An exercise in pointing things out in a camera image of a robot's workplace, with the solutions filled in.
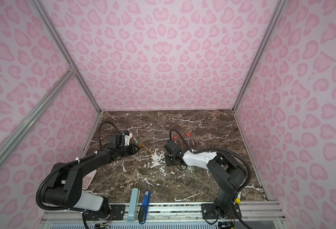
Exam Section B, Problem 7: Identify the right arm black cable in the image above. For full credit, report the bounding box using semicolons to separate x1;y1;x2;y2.
169;128;252;192

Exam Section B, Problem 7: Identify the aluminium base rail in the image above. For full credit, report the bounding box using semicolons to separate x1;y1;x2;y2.
38;201;289;229

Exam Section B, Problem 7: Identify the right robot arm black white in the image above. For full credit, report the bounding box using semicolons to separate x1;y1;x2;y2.
165;146;251;219

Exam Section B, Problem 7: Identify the brown pen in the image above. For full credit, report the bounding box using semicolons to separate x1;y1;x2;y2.
139;143;154;155

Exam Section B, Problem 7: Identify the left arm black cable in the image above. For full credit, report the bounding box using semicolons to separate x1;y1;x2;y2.
98;121;121;149

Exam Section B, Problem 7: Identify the blue black utility tool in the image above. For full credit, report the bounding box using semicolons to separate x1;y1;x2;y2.
138;191;151;224

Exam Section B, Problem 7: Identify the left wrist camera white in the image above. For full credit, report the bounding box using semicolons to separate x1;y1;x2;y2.
123;131;133;146

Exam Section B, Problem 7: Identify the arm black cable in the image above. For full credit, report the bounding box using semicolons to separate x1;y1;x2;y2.
169;128;252;192
98;121;121;149

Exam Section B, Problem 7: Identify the light blue eraser block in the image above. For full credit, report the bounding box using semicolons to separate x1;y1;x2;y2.
127;188;140;222

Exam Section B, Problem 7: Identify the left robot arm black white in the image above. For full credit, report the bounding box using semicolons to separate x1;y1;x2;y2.
35;143;141;216

